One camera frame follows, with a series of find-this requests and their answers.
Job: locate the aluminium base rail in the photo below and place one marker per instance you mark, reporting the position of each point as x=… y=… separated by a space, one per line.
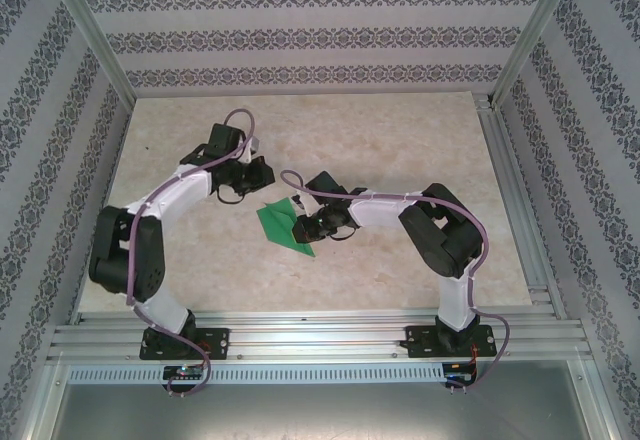
x=320 y=337

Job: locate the aluminium side rail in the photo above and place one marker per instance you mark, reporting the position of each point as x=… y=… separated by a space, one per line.
x=495 y=135

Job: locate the aluminium frame post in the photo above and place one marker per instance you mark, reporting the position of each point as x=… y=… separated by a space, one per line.
x=535 y=25
x=87 y=25

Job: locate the grey metal panel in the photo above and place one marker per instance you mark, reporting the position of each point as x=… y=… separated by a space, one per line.
x=320 y=410

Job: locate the right circuit board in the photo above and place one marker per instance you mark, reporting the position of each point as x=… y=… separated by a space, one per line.
x=457 y=372

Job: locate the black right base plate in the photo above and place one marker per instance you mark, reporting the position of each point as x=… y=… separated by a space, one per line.
x=420 y=342

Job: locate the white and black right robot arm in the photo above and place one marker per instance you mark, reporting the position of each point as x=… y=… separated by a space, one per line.
x=380 y=210

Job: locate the circuit board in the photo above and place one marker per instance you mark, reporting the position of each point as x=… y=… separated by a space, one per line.
x=457 y=372
x=182 y=372

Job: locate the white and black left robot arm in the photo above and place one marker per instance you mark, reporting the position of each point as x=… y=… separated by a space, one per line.
x=175 y=195

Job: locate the green paper sheet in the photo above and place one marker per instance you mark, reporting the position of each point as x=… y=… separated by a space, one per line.
x=277 y=225

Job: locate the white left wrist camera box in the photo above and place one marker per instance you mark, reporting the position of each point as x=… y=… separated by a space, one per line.
x=252 y=144

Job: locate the left circuit board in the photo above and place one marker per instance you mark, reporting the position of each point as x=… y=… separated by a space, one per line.
x=182 y=372

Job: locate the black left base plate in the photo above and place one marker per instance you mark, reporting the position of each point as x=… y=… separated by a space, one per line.
x=217 y=342

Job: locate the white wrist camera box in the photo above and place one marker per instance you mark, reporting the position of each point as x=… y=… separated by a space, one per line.
x=252 y=144
x=301 y=204

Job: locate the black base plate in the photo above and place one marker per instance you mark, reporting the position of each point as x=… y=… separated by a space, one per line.
x=217 y=342
x=420 y=342

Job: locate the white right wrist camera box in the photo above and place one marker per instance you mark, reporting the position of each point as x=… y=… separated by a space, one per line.
x=301 y=204

